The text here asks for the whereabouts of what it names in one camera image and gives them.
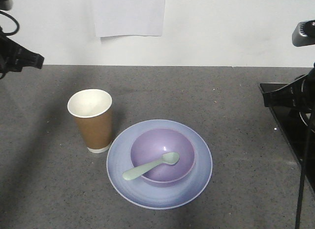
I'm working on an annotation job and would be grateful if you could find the light blue round plate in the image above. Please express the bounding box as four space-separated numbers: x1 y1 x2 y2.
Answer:
106 119 213 210

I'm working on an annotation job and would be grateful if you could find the lilac plastic bowl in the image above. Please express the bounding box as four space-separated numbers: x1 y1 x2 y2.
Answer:
130 128 195 188

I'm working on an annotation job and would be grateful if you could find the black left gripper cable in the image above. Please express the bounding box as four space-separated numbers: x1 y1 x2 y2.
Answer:
0 10 20 36

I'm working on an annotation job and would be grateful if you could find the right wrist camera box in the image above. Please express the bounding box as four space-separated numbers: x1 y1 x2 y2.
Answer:
291 20 315 47

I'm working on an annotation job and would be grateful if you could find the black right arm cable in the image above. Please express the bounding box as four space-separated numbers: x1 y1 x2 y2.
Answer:
294 76 315 229

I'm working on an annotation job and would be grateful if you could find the black glass gas stove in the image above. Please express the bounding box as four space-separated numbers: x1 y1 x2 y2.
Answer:
258 82 315 190

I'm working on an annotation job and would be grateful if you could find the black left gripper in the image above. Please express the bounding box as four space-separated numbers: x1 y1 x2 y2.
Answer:
0 29 44 79

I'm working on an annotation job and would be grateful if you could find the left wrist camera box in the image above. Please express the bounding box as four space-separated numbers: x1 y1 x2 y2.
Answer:
0 0 12 11

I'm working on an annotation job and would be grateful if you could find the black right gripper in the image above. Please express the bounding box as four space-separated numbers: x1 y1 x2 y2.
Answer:
262 65 315 113

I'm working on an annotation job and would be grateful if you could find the white paper sheet on wall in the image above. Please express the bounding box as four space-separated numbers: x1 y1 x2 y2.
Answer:
91 0 165 37

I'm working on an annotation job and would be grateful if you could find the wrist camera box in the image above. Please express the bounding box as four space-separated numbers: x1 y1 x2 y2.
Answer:
291 20 315 47
0 0 12 11

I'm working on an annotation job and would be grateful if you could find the pale green plastic spoon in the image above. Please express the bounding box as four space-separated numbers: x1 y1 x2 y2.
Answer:
122 152 180 181

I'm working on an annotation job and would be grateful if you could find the brown paper cup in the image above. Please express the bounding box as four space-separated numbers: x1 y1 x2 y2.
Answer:
67 89 113 154

